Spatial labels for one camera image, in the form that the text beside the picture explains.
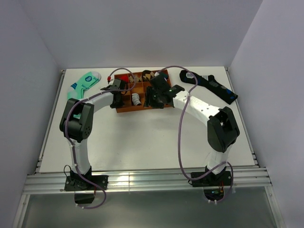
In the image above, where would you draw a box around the wooden compartment tray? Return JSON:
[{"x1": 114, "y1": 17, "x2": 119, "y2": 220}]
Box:
[{"x1": 114, "y1": 70, "x2": 169, "y2": 113}]

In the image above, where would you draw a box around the white black-striped ankle sock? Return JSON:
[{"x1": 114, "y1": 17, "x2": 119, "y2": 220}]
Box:
[{"x1": 132, "y1": 93, "x2": 142, "y2": 106}]

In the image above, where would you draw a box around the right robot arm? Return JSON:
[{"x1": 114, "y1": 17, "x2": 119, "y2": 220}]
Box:
[{"x1": 150, "y1": 75, "x2": 240, "y2": 185}]

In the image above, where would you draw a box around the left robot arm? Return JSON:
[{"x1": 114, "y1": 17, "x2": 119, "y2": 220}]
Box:
[{"x1": 59, "y1": 79, "x2": 127, "y2": 190}]

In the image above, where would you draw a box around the black tan argyle rolled sock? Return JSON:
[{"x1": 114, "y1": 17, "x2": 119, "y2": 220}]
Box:
[{"x1": 142, "y1": 70, "x2": 154, "y2": 82}]

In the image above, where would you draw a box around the beige argyle rolled sock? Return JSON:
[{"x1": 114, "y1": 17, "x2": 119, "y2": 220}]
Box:
[{"x1": 133, "y1": 75, "x2": 143, "y2": 83}]

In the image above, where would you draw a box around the red rolled sock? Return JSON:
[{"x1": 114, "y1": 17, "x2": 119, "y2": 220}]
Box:
[{"x1": 120, "y1": 75, "x2": 129, "y2": 83}]

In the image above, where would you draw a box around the mint green patterned sock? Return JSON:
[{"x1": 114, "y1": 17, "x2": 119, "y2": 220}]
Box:
[{"x1": 66, "y1": 71, "x2": 102, "y2": 119}]

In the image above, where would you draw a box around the black blue patterned long sock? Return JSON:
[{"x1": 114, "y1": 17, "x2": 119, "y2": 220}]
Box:
[{"x1": 180, "y1": 70, "x2": 238, "y2": 105}]

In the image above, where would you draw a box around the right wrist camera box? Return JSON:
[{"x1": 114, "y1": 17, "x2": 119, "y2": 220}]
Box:
[{"x1": 154, "y1": 71, "x2": 164, "y2": 77}]

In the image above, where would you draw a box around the aluminium table edge rail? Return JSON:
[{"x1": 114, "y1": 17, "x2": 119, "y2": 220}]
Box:
[{"x1": 22, "y1": 166, "x2": 272, "y2": 195}]

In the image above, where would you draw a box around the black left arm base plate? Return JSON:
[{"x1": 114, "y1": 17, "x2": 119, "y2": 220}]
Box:
[{"x1": 64, "y1": 175, "x2": 109, "y2": 191}]

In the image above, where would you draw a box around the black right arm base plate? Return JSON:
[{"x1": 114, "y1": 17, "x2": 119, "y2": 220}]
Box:
[{"x1": 188, "y1": 171, "x2": 233, "y2": 187}]

